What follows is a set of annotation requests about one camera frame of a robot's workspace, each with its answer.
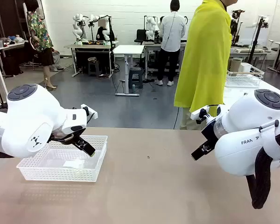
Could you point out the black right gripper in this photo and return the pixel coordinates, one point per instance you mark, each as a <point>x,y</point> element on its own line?
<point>212,130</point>

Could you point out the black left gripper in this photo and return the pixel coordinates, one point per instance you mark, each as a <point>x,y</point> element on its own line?
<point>75,130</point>

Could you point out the white perforated plastic basket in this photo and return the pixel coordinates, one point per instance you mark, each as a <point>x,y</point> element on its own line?
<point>60,173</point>

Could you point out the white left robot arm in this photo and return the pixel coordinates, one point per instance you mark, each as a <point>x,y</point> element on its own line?
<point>25,116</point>

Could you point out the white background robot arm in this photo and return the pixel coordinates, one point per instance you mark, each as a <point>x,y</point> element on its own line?
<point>151,28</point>
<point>78,28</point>
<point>106,28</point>

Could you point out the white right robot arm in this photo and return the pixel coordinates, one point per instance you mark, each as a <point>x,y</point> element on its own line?
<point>242,121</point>

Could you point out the dark small stool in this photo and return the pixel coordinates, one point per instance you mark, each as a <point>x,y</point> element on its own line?
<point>93,67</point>

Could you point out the grey step stool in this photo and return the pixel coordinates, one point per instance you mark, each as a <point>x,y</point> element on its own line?
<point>135,77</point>

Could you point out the person in yellow cape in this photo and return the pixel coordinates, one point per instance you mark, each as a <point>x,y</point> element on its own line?
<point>205,58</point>

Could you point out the white cup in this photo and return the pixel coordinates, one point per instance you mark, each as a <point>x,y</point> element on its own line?
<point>245,67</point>

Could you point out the white side table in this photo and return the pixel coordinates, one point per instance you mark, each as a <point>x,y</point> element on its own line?
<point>277,86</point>

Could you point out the grey metal workbench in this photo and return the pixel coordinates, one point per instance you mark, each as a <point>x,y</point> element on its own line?
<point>151,45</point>
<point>91,46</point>

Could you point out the white standing desk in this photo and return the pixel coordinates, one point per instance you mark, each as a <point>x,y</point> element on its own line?
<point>128,49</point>

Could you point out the long white background table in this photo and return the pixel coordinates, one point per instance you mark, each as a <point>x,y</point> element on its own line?
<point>245,50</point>

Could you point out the person in black top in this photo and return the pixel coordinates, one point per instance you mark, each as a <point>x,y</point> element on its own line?
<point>100,32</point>

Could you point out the tall black tripod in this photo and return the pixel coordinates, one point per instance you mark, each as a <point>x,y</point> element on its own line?
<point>255,44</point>

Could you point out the black office chair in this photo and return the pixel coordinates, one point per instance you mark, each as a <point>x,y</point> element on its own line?
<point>140,35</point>

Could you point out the person in white shirt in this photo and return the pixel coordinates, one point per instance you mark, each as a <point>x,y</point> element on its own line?
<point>172,30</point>

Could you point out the person in floral shirt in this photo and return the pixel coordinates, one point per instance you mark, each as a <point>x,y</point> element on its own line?
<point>38,30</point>

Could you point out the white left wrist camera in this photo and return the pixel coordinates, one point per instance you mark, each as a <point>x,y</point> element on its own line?
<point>91,113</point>

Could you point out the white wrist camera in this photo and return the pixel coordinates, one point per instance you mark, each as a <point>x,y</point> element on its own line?
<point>198,112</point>
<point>91,113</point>

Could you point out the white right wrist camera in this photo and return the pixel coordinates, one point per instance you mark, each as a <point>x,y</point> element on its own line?
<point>198,112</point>

